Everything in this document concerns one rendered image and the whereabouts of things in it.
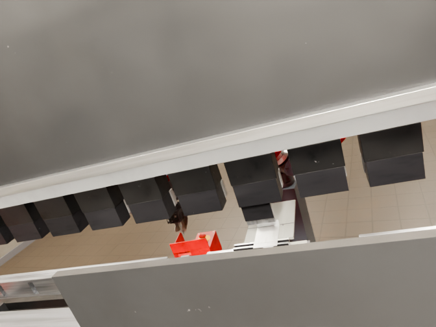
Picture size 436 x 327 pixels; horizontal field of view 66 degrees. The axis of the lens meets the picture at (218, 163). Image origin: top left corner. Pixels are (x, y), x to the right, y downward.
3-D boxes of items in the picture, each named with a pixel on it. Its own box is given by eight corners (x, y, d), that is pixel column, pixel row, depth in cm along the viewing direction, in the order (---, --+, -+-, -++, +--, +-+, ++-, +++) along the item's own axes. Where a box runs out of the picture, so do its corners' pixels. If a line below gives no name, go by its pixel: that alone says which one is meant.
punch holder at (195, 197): (229, 197, 119) (215, 156, 114) (224, 210, 112) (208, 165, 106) (191, 204, 124) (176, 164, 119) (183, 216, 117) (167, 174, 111)
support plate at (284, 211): (296, 201, 140) (295, 199, 139) (294, 239, 116) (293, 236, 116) (254, 207, 146) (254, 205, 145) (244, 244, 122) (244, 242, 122)
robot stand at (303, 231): (298, 271, 246) (272, 178, 221) (323, 271, 238) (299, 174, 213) (294, 289, 231) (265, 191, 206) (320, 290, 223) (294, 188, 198)
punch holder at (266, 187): (284, 188, 113) (272, 143, 107) (283, 200, 105) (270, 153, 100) (242, 195, 117) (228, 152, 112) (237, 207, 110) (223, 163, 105)
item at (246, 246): (290, 244, 117) (289, 237, 116) (290, 250, 115) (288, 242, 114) (237, 250, 124) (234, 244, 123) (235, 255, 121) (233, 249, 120)
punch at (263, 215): (276, 220, 114) (268, 195, 111) (276, 223, 112) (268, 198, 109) (248, 224, 117) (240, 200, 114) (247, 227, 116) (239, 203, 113)
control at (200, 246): (222, 248, 184) (212, 220, 179) (217, 267, 170) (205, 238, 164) (189, 253, 190) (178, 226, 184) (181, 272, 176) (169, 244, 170)
